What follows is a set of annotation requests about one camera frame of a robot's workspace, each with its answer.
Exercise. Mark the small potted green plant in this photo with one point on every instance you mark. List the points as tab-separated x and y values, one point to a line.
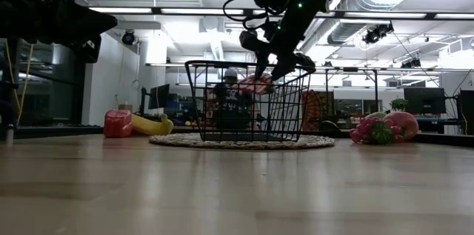
399	104

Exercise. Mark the black ceiling spotlight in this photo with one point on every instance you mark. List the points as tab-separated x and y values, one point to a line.
128	37

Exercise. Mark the small cardboard box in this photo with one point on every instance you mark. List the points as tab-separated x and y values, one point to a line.
125	107

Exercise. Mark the person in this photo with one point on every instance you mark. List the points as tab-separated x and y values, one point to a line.
230	75

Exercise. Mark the pink grape bunch with leaf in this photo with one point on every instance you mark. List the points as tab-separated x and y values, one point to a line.
361	131

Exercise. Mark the long ceiling light rail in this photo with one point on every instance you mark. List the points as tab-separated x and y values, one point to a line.
201	11

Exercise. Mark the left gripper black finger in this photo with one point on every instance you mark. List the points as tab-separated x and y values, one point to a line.
85	23
90	51

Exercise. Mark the pink peach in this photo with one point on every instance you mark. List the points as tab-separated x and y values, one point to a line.
405	124

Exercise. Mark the yellow banana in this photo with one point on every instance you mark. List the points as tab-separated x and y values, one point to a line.
148	126

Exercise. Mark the black tall rack frame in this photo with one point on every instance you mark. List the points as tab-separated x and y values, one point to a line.
376	90

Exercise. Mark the black aluminium table frame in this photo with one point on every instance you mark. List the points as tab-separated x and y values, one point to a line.
55	131

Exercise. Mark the red watermelon slice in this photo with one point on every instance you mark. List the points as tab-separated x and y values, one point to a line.
255	85

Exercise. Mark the orange patterned round decoration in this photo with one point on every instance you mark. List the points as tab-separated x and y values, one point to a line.
314	110

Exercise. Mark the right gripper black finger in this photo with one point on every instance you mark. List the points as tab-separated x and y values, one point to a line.
294	61
263	57

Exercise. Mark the black ceiling camera cluster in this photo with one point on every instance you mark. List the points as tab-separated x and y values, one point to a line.
411	63
377	34

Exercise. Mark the black computer monitor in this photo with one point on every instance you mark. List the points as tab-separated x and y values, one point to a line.
467	109
424	100

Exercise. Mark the round woven placemat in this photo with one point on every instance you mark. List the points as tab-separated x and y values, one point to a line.
170	141

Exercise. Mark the red bell pepper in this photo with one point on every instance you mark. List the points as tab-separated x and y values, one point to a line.
117	124

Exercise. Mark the black monitor on arm stand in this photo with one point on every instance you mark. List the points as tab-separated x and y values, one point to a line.
159	96

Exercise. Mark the small white cylinder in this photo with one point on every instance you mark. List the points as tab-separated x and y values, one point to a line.
9	135

